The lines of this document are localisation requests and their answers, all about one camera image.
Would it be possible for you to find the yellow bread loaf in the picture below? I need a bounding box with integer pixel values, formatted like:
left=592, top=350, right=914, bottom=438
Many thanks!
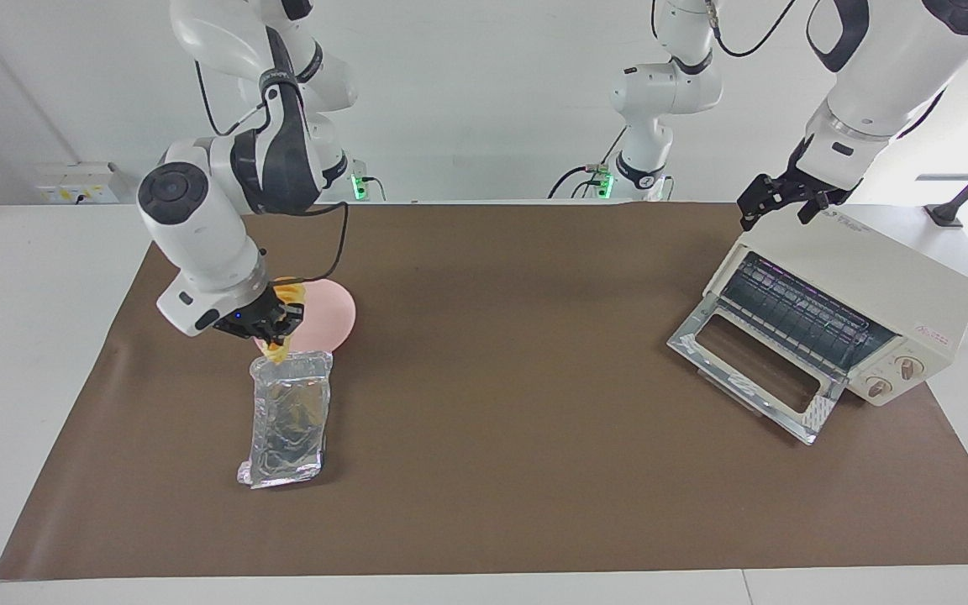
left=264, top=276, right=309, bottom=365

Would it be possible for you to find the aluminium foil tray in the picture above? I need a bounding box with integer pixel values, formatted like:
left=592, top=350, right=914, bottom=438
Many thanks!
left=237, top=350, right=334, bottom=491

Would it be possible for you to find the cream toaster oven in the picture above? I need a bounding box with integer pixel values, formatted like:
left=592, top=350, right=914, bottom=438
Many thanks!
left=702, top=204, right=968, bottom=408

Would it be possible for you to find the metal oven rack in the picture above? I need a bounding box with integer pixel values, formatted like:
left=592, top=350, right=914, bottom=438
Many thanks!
left=719, top=252, right=898, bottom=376

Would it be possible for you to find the glass oven door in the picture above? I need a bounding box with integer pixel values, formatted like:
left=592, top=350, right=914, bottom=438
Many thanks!
left=667, top=302, right=849, bottom=446

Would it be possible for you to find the pink round plate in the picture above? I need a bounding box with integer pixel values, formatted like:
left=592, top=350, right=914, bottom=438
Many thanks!
left=254, top=279, right=358, bottom=355

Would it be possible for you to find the brown table mat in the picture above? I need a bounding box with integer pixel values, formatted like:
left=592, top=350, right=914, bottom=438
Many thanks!
left=0, top=202, right=968, bottom=581

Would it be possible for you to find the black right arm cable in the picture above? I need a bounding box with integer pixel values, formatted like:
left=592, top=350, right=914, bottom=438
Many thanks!
left=193, top=57, right=351, bottom=283

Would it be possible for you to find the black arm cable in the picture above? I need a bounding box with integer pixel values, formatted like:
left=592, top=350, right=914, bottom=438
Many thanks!
left=650, top=0, right=810, bottom=61
left=193, top=57, right=351, bottom=283

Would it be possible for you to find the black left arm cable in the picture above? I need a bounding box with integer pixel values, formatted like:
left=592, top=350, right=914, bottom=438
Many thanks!
left=650, top=0, right=810, bottom=61

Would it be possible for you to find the white wall power outlet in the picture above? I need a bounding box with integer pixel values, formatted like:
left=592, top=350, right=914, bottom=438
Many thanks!
left=34, top=162, right=129, bottom=205

